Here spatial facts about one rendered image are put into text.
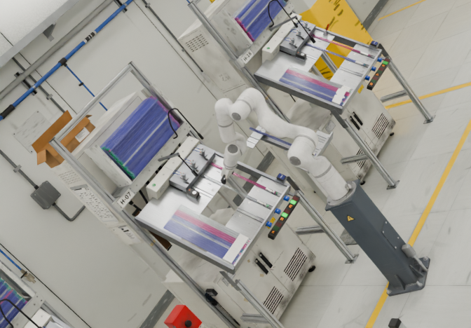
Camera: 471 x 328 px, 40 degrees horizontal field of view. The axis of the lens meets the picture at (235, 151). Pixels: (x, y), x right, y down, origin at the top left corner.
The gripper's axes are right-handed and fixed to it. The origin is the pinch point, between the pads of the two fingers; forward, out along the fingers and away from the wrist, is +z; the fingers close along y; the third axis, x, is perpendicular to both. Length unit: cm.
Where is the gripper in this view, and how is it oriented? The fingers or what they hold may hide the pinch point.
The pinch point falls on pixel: (227, 177)
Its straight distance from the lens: 400.4
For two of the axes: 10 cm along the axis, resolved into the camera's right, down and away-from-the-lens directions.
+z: -1.1, 5.6, 8.2
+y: -5.2, 6.7, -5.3
